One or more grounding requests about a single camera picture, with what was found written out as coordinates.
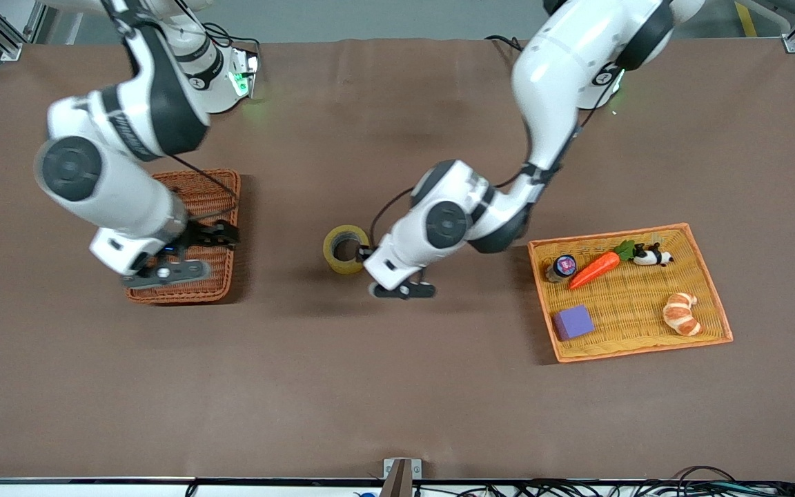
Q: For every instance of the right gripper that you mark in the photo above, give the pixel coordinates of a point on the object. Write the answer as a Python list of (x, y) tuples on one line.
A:
[(205, 235)]

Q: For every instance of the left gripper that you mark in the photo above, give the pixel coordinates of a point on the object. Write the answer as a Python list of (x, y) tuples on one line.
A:
[(363, 251)]

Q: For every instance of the yellowish clear tape roll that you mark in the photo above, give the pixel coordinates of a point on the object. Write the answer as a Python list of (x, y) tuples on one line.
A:
[(332, 266)]

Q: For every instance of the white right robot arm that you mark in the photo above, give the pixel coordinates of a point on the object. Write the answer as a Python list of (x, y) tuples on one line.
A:
[(108, 193)]

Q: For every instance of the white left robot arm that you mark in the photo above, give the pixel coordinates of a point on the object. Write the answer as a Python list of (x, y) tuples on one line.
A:
[(556, 69)]

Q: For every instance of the deep brown wicker basket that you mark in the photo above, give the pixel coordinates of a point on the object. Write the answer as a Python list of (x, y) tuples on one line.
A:
[(204, 205)]

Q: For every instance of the flat yellow woven basket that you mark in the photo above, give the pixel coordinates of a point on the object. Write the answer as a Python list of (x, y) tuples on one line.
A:
[(618, 338)]

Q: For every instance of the table cover cloth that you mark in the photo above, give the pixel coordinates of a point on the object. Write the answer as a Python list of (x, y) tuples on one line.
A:
[(397, 386)]

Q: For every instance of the small jar with dark lid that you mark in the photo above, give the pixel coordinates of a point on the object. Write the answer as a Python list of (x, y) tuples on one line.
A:
[(563, 266)]

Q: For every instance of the purple foam block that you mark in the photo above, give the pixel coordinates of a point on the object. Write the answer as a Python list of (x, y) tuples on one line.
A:
[(573, 322)]

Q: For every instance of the orange toy carrot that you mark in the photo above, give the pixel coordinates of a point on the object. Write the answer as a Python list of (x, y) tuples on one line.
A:
[(594, 269)]

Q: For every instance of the black white panda figure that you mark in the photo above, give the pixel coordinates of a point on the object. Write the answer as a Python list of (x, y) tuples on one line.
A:
[(646, 257)]

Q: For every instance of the toy croissant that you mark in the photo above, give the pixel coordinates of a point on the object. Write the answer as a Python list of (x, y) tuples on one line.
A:
[(680, 317)]

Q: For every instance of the grey metal table bracket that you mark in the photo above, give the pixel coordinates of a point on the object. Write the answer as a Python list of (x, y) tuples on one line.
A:
[(401, 476)]

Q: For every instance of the white table edge rail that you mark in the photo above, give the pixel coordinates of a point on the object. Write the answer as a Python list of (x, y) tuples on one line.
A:
[(94, 489)]

